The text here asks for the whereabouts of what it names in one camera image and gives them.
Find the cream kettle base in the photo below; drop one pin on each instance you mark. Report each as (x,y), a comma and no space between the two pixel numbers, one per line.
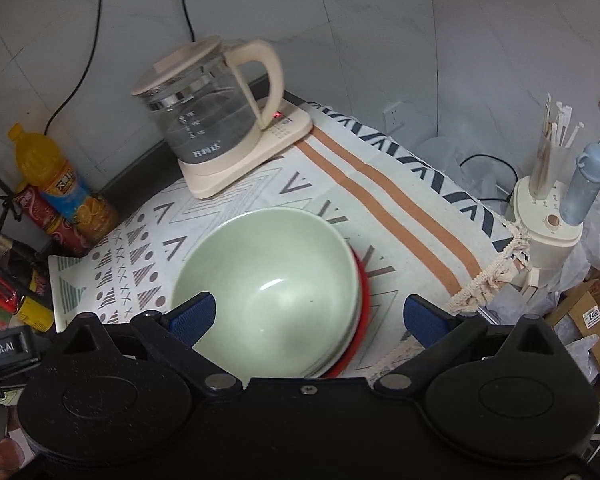
(260,155)

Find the pale blue bottle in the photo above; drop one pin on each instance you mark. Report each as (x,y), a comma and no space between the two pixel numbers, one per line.
(585,185)

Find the dark glass bottle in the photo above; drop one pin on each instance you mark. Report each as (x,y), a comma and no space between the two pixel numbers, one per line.
(10,255)

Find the white wall socket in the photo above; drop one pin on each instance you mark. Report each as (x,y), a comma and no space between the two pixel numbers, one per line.
(394,116)

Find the pale green bowl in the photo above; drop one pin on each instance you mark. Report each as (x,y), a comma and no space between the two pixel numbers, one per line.
(265,280)

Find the patterned white table cloth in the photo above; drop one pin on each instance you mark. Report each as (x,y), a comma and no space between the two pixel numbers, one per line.
(390,195)

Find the brown cardboard box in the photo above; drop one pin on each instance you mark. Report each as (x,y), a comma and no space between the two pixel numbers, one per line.
(592,325)

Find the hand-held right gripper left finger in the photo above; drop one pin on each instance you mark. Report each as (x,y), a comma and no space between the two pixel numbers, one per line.
(195,315)

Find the cream utensil holder stand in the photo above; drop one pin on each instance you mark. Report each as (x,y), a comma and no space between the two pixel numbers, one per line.
(545,240)

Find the red plastic packet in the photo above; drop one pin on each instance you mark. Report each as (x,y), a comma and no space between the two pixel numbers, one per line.
(0,290)

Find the red cola bottle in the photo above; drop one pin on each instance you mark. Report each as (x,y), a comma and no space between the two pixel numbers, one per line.
(45,215)

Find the bundle of wrapped chopsticks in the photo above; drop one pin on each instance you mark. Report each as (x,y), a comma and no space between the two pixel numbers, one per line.
(555,150)

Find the red plate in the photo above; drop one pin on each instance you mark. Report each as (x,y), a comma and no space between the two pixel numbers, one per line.
(362,305)

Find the orange juice bottle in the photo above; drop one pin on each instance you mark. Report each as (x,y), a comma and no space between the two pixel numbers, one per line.
(55,180)

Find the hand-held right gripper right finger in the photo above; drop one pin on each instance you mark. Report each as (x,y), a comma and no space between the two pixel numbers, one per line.
(425,321)

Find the person's left hand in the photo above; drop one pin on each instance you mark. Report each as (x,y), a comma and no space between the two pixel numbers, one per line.
(2,456)

